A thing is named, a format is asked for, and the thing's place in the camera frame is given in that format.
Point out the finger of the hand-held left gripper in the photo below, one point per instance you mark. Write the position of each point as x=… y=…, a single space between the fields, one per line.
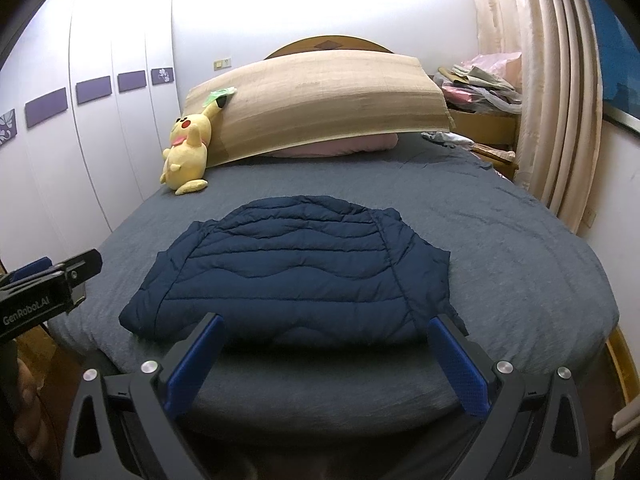
x=32 y=267
x=82 y=262

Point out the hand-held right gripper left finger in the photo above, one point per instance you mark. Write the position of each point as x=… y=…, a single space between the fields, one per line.
x=192 y=370

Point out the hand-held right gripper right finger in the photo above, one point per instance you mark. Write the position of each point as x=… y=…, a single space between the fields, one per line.
x=457 y=370

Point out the navy puffer jacket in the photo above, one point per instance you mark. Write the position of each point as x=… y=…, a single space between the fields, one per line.
x=300 y=270

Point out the pile of bags and clothes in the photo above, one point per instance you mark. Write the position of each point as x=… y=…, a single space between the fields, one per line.
x=480 y=82

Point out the person's left hand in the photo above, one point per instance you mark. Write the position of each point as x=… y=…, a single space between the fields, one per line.
x=30 y=400

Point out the cardboard box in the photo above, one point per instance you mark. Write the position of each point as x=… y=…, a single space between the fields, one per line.
x=37 y=342

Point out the white wardrobe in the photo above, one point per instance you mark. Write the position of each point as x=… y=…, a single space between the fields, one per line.
x=100 y=160

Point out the grey bed blanket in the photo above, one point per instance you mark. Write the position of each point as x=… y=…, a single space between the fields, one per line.
x=500 y=260

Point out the purple flower wardrobe panel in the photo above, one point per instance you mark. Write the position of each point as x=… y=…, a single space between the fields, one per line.
x=7 y=127
x=162 y=75

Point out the yellow plush toy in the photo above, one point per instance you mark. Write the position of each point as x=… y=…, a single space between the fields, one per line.
x=187 y=155

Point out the green plastic packet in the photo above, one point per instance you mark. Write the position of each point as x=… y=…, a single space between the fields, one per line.
x=219 y=96

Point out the grey white cloth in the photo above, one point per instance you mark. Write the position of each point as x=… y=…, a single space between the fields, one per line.
x=445 y=139

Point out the wooden nightstand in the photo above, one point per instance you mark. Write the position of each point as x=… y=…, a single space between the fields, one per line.
x=485 y=130

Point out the pink pillow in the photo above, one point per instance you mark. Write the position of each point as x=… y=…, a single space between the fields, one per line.
x=340 y=146

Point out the beige curtain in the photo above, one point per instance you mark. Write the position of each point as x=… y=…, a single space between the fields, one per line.
x=540 y=85

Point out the wooden headboard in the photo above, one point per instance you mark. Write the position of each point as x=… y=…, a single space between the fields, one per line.
x=325 y=45

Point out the dark framed window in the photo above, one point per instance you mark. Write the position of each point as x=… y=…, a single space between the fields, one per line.
x=617 y=60

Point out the wooden bed frame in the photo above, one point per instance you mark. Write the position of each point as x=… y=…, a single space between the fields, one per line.
x=620 y=365

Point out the wall socket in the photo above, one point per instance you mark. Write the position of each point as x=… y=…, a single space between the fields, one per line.
x=223 y=64
x=590 y=217

